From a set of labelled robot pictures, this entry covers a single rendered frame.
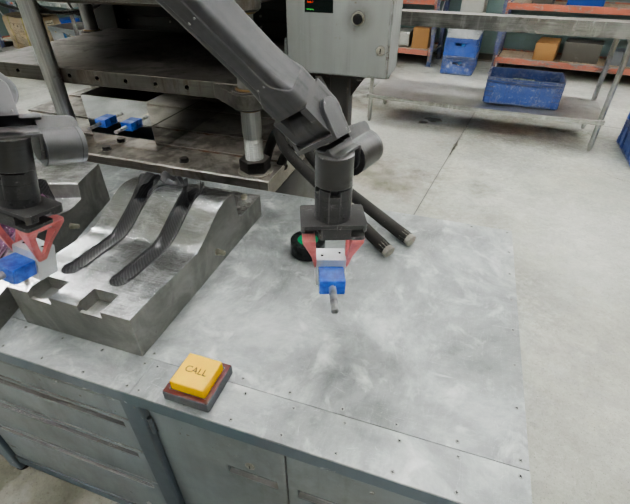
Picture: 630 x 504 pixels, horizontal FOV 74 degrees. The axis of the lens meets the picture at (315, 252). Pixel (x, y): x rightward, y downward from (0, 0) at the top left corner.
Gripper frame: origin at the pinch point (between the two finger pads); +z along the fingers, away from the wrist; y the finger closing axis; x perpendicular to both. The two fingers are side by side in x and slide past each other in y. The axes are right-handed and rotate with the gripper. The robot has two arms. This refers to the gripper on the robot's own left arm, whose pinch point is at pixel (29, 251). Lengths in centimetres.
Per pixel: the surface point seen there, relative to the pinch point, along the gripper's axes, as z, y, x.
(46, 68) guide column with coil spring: -8, 72, -72
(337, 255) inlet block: -7, -47, -18
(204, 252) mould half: 4.7, -19.4, -22.2
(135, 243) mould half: 5.5, -5.6, -18.4
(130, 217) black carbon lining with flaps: 3.9, 0.2, -24.2
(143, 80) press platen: -12, 38, -77
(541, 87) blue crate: -15, -121, -365
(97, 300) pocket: 9.1, -9.1, -3.9
